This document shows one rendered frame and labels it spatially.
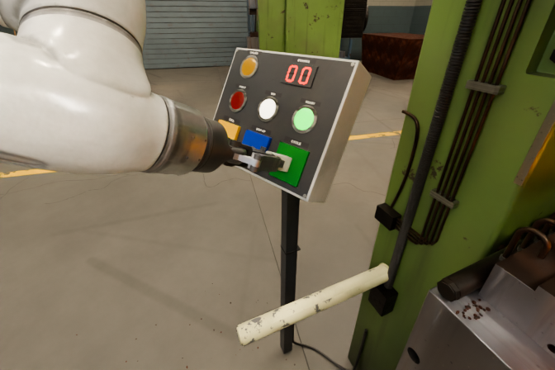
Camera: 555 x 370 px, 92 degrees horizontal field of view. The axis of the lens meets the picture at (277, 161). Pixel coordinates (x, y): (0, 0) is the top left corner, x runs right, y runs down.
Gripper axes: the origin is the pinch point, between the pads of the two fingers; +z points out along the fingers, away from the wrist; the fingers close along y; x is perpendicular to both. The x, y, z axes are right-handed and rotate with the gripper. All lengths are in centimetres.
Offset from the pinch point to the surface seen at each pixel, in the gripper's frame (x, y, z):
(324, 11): 222, -242, 324
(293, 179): -2.4, 2.6, 3.5
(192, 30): 191, -645, 351
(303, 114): 10.5, -0.3, 3.4
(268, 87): 14.2, -11.8, 3.8
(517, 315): -7.1, 39.4, 6.7
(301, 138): 5.8, 0.8, 3.8
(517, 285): -3.2, 38.0, 5.2
